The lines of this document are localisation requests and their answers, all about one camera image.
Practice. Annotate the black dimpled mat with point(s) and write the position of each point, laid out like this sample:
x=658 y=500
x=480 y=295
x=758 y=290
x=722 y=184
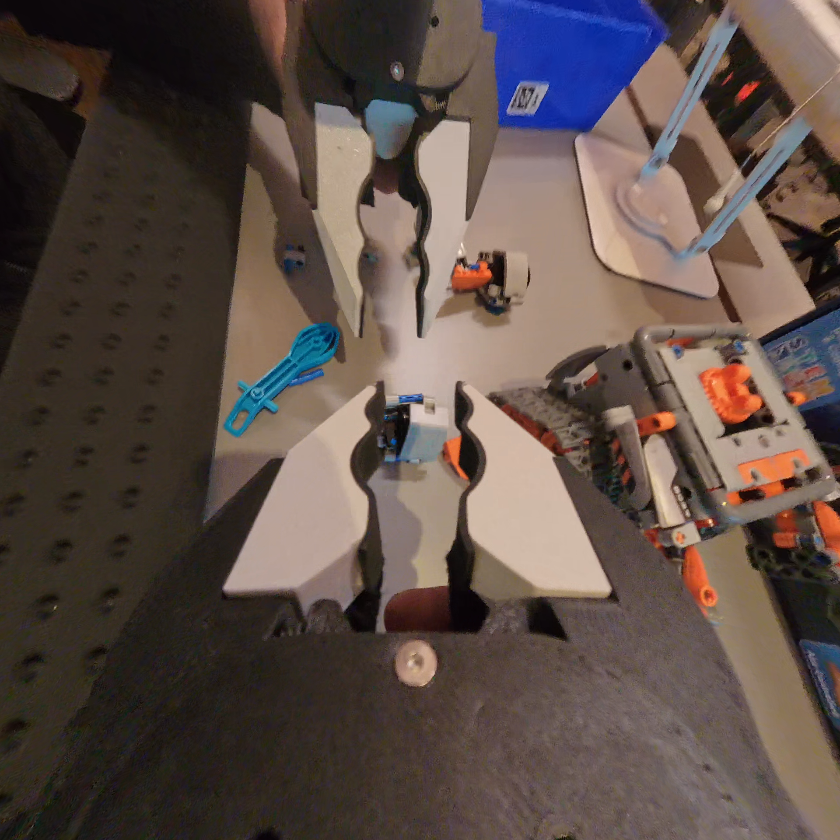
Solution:
x=118 y=394

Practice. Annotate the blue plastic storage bin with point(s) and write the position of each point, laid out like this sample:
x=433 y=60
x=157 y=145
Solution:
x=578 y=53

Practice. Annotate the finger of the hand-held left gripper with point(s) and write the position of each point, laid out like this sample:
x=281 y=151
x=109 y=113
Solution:
x=339 y=171
x=446 y=197

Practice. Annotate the light grey block with pins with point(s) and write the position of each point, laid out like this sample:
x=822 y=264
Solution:
x=420 y=433

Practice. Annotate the grey orange tracked toy robot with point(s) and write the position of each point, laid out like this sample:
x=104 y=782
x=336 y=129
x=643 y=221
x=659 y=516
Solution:
x=709 y=433

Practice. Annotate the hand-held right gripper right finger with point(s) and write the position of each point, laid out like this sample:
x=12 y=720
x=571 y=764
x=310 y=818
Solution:
x=532 y=532

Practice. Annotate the blue robot kit box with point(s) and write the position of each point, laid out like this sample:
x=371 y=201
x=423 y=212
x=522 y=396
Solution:
x=814 y=670

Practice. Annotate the small grey blue pin connector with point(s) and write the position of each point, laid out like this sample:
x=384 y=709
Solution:
x=293 y=257

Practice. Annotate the person's left hand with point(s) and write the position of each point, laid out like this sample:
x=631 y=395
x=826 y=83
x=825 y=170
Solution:
x=267 y=40

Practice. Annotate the white desk stand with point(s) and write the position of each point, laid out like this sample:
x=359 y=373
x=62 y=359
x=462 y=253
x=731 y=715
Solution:
x=643 y=223

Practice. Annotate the orange slotted panel piece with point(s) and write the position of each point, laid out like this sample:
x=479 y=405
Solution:
x=454 y=457

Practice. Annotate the blue plastic separator tool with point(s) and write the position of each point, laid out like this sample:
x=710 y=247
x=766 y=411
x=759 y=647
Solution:
x=309 y=352

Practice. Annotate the dark grey orange block assembly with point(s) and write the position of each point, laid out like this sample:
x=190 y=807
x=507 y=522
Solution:
x=505 y=276

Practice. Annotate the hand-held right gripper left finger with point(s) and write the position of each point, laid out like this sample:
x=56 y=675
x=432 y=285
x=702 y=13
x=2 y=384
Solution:
x=302 y=532

